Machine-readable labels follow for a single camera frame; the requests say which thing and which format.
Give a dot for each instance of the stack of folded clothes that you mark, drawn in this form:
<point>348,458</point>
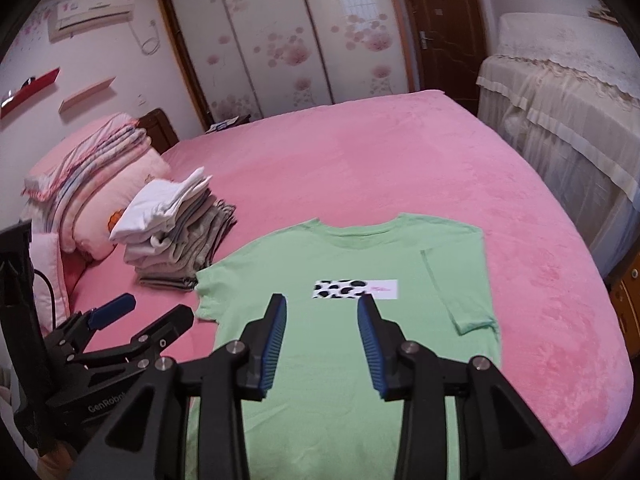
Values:
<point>165,230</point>

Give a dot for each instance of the brown wooden door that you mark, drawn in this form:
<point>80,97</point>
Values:
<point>450,25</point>

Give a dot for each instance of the red wall shelf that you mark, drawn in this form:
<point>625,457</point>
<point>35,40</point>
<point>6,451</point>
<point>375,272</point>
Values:
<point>30,91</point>

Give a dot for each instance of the pale wooden wall shelf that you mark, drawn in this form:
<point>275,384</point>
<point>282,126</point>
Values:
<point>87,94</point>

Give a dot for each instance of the pink bed cover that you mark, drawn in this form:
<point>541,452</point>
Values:
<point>375,160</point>

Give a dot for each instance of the white wall socket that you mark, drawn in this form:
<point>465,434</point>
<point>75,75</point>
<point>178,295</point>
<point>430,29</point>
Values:
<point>143,100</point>

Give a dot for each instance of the dark wooden headboard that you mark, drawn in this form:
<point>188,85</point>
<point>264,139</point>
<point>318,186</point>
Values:
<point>160,130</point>

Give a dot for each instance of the papers on nightstand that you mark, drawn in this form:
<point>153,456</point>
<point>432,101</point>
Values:
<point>225,124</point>

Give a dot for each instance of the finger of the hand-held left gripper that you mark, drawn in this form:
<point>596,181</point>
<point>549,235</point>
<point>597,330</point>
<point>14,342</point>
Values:
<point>112,310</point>
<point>170,322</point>

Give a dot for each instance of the white air conditioner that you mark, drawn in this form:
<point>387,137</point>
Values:
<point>90,12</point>

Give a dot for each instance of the orange wooden cabinet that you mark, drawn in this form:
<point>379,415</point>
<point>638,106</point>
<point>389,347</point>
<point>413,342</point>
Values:
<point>627,300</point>

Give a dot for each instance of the lace covered furniture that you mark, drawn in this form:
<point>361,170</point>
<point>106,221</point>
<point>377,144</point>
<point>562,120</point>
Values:
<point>565,90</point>

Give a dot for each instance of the floral sliding door wardrobe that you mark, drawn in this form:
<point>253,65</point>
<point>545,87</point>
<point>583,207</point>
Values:
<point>280,35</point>

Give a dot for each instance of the small pink pillow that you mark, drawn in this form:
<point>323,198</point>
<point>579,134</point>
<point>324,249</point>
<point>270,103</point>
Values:
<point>50,280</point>

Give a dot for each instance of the green t-shirt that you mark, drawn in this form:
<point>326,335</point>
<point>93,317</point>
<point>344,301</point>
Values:
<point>325,410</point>

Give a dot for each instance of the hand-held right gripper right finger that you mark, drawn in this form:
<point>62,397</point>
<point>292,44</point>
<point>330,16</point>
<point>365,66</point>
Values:
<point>370,345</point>

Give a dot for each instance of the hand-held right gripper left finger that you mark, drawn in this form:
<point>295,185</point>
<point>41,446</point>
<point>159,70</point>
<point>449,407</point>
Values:
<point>272,345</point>

